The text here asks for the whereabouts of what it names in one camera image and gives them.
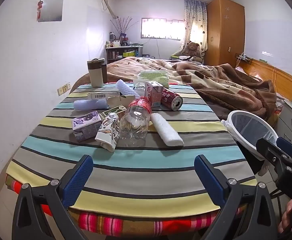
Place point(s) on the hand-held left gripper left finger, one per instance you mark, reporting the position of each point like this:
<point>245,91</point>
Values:
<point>78,180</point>

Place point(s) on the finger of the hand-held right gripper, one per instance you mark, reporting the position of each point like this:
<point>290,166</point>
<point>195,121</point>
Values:
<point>288,147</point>
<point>268,148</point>

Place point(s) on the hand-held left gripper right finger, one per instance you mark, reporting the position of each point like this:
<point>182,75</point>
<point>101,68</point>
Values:
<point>208,177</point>

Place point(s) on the clear plastic bin liner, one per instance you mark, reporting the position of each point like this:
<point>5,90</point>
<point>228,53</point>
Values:
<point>251,127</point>

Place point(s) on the white round trash bin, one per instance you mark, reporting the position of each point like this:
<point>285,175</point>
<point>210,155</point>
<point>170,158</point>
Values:
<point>230,121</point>

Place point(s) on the purple drink carton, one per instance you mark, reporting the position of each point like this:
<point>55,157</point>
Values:
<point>85,126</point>

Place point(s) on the white patterned carton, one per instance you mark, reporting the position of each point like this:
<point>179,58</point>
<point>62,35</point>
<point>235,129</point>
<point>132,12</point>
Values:
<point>108,132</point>

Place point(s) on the white towel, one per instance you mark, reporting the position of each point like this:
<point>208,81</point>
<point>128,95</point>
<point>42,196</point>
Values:
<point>166,130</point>

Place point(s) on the light blue towel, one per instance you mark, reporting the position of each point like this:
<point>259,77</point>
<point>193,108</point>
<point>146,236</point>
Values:
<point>90,104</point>

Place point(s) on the clear plastic bottle red label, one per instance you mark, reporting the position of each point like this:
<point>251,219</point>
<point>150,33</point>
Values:
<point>133,125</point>

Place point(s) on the green and white small box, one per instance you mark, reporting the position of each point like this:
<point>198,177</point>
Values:
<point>113,110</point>

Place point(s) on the kraft paper piece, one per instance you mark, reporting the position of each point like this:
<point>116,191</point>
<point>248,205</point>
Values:
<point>115,102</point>

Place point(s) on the white cardboard box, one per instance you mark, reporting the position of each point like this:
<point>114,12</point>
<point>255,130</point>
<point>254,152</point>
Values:
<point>100,95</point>

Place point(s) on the red drink can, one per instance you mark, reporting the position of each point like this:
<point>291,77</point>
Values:
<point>168,97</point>

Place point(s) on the pink drink carton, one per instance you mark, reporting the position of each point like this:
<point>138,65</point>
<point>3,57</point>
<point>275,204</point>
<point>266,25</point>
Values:
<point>156,96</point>

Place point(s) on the white foam net sleeve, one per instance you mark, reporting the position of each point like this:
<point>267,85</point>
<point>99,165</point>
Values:
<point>125,88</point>

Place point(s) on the clear plastic wrapper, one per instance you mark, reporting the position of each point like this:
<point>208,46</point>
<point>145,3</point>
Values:
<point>139,85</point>

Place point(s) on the person's right hand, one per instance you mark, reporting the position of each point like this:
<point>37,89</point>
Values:
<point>287,216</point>

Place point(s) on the grey drawer cabinet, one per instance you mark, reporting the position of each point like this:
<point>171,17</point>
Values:
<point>291,122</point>

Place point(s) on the striped tablecloth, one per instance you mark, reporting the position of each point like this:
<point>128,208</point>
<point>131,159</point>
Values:
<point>135,180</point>

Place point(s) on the wooden bed headboard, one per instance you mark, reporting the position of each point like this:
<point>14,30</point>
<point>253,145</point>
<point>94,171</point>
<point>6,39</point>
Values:
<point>281,77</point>

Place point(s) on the red plaid cloth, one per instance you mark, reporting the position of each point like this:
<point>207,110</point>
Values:
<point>135,226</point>

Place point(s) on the brown patterned blanket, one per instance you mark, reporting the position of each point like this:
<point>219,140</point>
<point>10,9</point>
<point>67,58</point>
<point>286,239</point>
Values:
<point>211,85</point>

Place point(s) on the beige and brown travel mug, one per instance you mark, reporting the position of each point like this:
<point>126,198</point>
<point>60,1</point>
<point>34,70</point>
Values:
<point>95,77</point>

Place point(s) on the green tissue pack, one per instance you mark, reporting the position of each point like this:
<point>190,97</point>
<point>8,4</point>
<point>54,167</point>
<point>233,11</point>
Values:
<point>153,76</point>

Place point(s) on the brown teddy bear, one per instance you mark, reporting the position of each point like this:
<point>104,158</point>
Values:
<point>192,50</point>

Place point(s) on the wooden wardrobe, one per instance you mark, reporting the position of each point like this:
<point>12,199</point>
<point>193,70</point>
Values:
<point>223,30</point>

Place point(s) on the cluttered storage shelf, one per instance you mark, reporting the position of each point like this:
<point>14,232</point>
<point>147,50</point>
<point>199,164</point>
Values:
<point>115,55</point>

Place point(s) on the patterned curtain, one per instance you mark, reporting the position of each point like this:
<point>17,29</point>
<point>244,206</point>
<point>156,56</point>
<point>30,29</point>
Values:
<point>193,22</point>

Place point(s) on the window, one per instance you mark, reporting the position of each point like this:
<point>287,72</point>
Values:
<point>161,28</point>

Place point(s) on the bare decorative branches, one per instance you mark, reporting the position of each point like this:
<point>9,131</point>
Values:
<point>123,27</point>

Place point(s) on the air conditioner pipe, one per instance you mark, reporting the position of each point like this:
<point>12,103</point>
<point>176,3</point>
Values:
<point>107,3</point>

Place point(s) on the red hanging ornament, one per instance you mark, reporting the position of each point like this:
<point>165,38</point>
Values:
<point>40,5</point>

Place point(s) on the wall socket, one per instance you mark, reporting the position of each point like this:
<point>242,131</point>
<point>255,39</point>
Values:
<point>63,88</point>

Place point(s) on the shiny wall panel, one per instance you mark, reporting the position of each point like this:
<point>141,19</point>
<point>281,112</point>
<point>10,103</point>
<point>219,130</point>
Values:
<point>52,8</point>

